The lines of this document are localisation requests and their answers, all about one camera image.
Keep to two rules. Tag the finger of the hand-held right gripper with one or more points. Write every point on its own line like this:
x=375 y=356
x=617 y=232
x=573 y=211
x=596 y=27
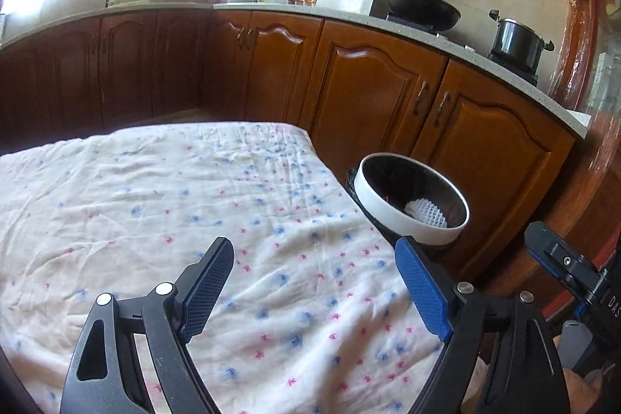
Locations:
x=563 y=261

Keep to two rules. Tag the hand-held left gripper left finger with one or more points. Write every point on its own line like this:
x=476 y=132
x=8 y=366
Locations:
x=206 y=292

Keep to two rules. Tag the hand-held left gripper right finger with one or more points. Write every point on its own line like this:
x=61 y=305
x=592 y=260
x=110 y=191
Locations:
x=422 y=292

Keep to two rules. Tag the white foam fruit net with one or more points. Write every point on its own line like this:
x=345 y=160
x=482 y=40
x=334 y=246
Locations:
x=427 y=212

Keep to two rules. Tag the white-rimmed black trash can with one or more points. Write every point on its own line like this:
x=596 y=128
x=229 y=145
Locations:
x=378 y=205

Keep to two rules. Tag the white dotted tablecloth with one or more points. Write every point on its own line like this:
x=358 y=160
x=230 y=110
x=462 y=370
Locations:
x=170 y=200

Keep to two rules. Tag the black gas stove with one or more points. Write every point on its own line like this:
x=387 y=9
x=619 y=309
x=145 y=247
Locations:
x=509 y=72

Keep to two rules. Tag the wooden base cabinets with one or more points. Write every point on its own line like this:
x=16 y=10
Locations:
x=368 y=103

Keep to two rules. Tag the steel cooking pot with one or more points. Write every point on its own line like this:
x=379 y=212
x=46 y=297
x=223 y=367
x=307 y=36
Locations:
x=516 y=40

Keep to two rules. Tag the grey speckled countertop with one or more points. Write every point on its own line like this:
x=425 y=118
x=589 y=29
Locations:
x=339 y=16

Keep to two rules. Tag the reddish wooden door frame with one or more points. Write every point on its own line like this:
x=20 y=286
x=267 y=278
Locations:
x=580 y=69

